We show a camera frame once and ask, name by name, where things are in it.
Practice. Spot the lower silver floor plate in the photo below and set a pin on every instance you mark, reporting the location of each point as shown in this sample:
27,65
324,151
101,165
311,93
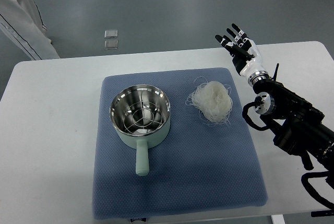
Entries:
111,44

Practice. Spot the silver floor plate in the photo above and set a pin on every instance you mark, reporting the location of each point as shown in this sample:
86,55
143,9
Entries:
111,44
111,33

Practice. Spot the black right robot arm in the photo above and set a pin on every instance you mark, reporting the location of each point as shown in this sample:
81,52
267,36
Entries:
296,124

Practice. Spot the mint green steel pot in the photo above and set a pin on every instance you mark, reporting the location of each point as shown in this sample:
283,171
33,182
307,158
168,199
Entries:
141,115

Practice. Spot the white vermicelli noodle bundle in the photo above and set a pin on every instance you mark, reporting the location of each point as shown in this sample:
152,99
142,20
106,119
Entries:
212,100

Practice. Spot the blue textured cloth mat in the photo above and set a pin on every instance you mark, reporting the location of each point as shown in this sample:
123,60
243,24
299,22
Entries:
196,168

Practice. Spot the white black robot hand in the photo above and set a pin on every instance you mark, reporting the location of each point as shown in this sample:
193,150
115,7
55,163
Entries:
245,54

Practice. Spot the white clothed person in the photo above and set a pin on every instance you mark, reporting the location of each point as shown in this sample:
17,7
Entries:
22,23

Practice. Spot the upper silver floor plate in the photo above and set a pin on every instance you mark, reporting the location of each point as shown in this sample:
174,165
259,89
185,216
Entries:
111,33

